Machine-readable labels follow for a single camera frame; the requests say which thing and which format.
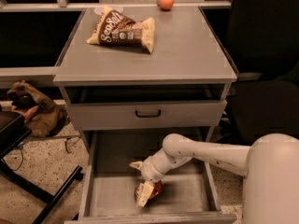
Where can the orange fruit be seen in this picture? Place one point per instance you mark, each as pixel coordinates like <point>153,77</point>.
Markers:
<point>166,4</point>

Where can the brown bag on floor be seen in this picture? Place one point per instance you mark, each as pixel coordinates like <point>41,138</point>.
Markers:
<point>42,115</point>

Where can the closed grey top drawer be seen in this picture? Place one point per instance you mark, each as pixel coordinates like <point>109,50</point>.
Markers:
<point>122,116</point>

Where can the clear plastic cup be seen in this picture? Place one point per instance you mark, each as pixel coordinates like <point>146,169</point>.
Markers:
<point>106,8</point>

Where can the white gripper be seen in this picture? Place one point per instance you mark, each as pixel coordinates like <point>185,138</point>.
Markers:
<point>149,171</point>

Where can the black office chair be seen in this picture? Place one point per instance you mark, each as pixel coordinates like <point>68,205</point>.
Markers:
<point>263,42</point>

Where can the red coke can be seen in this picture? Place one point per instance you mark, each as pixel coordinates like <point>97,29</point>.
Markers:
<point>158,187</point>

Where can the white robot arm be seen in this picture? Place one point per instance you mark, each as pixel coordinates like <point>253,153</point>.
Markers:
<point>269,167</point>

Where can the brown sea salt chip bag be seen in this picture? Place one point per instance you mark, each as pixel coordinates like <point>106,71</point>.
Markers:
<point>116,29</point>

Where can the black drawer handle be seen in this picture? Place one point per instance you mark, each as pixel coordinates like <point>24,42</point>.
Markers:
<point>148,114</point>

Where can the grey drawer cabinet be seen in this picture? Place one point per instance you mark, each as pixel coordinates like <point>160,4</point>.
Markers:
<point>186,65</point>

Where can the open grey middle drawer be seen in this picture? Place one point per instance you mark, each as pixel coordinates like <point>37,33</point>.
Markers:
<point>108,196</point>

